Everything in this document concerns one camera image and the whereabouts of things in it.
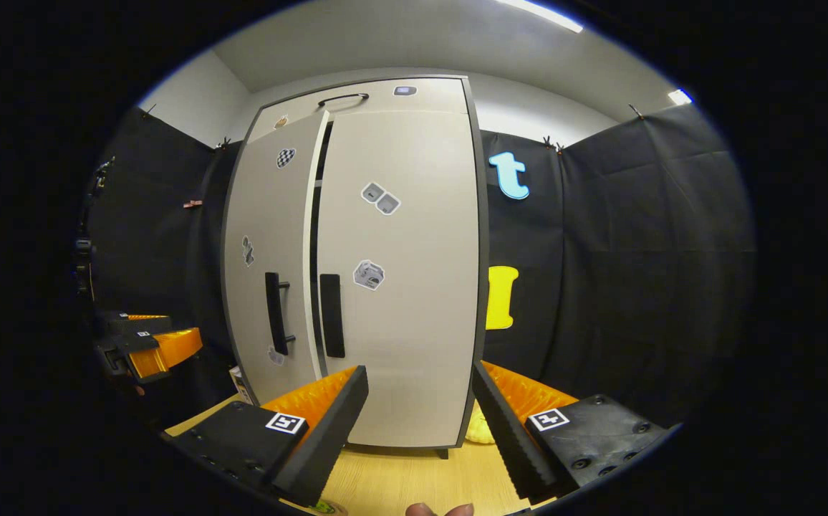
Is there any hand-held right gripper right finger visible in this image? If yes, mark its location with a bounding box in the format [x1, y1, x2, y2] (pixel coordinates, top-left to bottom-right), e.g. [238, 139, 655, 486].
[471, 360, 680, 511]

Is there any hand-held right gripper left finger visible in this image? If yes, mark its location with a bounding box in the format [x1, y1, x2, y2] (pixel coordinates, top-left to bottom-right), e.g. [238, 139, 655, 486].
[163, 364, 370, 508]

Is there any round wooden coaster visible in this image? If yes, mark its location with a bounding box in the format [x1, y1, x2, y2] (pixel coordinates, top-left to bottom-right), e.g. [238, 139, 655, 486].
[299, 498, 349, 516]

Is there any white cabinet door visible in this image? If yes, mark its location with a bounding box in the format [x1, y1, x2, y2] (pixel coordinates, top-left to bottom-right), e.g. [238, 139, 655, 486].
[314, 107, 481, 449]
[224, 109, 331, 406]

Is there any white and grey cabinet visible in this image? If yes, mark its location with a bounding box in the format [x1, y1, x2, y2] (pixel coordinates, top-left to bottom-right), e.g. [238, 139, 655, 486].
[221, 75, 490, 459]

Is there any yellow round sponge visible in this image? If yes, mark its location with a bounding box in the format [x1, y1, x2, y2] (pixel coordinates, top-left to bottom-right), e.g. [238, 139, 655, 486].
[466, 401, 497, 445]

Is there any small white box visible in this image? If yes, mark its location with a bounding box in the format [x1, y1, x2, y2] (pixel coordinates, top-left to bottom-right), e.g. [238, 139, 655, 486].
[229, 365, 254, 406]

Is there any long ceiling light panel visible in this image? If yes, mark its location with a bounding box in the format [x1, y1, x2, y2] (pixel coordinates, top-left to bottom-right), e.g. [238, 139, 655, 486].
[493, 0, 584, 34]

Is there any dark camera stand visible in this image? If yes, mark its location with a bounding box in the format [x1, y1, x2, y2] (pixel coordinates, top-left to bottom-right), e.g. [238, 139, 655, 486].
[74, 158, 115, 302]

